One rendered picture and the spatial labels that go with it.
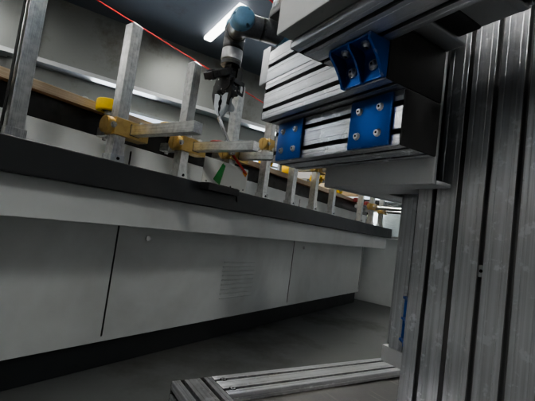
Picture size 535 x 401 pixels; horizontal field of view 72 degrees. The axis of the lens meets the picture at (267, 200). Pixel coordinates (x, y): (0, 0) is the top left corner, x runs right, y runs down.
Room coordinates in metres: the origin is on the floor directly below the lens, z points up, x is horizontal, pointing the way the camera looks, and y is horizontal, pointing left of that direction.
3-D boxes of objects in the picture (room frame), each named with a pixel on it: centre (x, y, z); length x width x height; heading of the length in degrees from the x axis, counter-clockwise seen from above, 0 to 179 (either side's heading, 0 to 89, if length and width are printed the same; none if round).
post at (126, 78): (1.06, 0.46, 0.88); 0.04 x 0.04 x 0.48; 55
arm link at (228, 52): (1.30, 0.20, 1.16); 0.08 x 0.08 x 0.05
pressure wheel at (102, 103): (1.17, 0.54, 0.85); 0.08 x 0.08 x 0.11
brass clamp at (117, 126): (1.08, 0.44, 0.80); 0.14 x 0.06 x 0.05; 145
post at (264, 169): (1.68, 0.03, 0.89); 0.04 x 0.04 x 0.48; 55
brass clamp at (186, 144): (1.28, 0.30, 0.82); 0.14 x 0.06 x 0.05; 145
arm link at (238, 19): (1.20, 0.15, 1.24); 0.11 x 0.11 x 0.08; 16
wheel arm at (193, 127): (1.05, 0.38, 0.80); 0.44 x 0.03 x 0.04; 55
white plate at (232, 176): (1.43, 0.17, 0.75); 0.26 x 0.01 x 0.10; 145
